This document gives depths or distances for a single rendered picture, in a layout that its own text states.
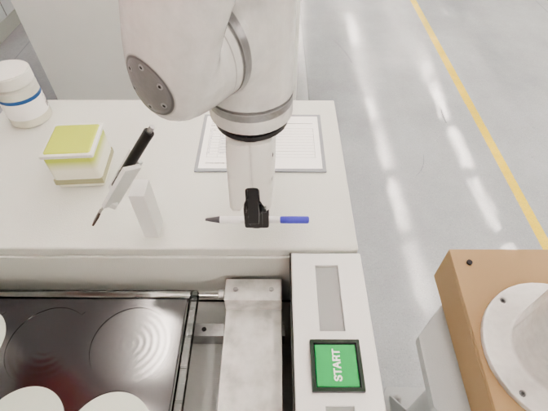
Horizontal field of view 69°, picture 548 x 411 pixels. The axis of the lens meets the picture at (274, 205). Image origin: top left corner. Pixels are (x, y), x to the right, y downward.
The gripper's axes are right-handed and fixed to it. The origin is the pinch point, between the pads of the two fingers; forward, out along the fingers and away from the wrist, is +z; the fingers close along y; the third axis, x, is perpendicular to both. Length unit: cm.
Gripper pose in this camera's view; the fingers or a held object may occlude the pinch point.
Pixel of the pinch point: (256, 211)
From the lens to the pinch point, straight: 52.6
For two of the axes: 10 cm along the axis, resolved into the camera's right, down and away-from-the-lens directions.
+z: 0.0, 6.6, 7.5
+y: 0.0, 7.5, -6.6
